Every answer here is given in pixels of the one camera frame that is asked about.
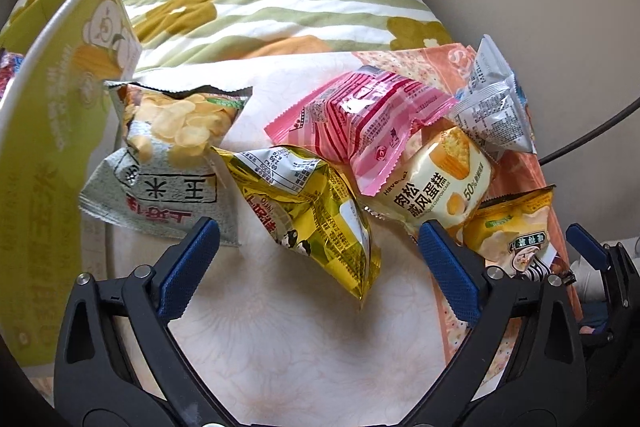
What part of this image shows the white grey corn chip bag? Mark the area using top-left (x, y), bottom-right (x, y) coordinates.
top-left (79, 82), bottom-right (253, 248)

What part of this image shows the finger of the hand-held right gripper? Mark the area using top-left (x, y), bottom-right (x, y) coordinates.
top-left (566, 223), bottom-right (640, 308)

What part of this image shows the yellow black lettered snack bag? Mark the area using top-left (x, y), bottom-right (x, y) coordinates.
top-left (462, 184), bottom-right (576, 283)

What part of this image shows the green cardboard box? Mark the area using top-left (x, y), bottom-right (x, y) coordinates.
top-left (0, 0), bottom-right (143, 368)

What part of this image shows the white folding table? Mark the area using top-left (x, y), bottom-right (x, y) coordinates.
top-left (25, 52), bottom-right (506, 427)

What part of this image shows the gold snack bag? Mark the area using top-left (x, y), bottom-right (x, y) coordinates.
top-left (210, 146), bottom-right (383, 314)

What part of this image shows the pink snack packet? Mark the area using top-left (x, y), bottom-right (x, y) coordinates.
top-left (264, 66), bottom-right (458, 196)

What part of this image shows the silver blue snack packet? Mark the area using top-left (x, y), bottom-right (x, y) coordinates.
top-left (447, 34), bottom-right (538, 162)

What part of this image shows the large peach biscuit package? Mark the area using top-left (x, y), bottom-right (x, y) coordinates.
top-left (350, 42), bottom-right (586, 383)

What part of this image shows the black cable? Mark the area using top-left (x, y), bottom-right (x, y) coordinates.
top-left (537, 94), bottom-right (640, 165)

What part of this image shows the cream cake packet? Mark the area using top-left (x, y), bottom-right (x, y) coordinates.
top-left (365, 127), bottom-right (496, 243)

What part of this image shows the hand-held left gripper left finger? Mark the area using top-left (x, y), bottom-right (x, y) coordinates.
top-left (53, 216), bottom-right (222, 427)

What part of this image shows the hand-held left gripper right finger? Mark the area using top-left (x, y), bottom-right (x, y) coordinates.
top-left (418, 220), bottom-right (588, 427)

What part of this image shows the floral striped quilt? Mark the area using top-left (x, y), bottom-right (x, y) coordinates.
top-left (0, 0), bottom-right (456, 75)

